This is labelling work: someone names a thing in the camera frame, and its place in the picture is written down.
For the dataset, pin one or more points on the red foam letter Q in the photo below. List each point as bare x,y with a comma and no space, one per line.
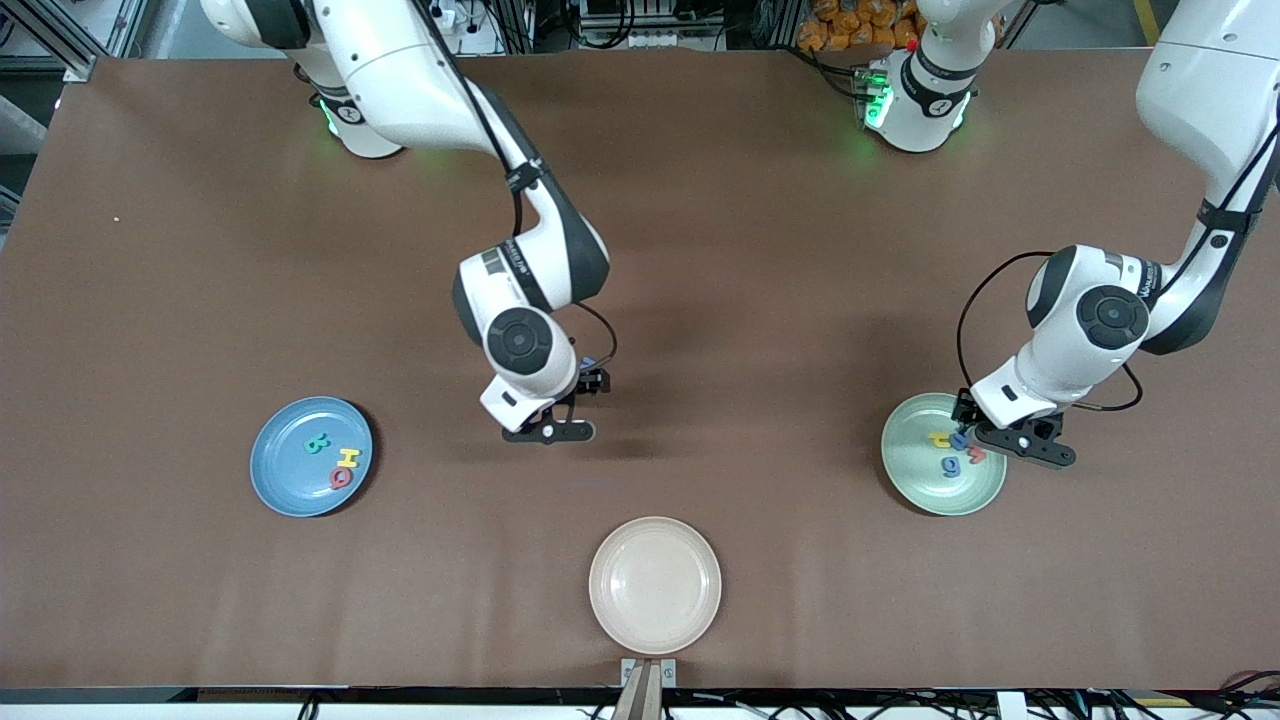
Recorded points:
333,478

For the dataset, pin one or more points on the yellow foam letter H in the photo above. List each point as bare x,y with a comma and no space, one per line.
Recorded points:
348,458

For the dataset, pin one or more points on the beige plastic plate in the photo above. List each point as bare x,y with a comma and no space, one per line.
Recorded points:
655,585

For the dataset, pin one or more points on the orange packaged goods pile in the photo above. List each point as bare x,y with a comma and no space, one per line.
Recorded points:
840,25

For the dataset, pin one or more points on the white plug block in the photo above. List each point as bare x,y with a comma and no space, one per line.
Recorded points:
1010,707

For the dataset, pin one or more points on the aluminium frame post with bracket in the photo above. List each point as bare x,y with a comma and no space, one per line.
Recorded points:
80,66

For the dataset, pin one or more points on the teal foam letter R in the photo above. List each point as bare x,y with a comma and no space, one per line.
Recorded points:
316,443

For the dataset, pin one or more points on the grey metal equipment rack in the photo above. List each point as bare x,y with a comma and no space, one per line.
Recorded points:
640,20

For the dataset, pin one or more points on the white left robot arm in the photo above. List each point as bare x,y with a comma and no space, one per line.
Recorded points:
1200,80

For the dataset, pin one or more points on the blue plastic plate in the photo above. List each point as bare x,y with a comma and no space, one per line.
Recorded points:
290,470

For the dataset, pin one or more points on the white power strip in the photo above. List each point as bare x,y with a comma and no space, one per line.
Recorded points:
455,18

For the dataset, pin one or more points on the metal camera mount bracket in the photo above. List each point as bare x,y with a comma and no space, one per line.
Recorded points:
648,690

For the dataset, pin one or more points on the blue foam lowercase letter g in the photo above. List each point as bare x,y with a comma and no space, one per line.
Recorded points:
944,465

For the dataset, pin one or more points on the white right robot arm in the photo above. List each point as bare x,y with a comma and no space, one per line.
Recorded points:
400,70

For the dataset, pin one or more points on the green plastic plate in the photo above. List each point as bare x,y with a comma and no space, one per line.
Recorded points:
950,495

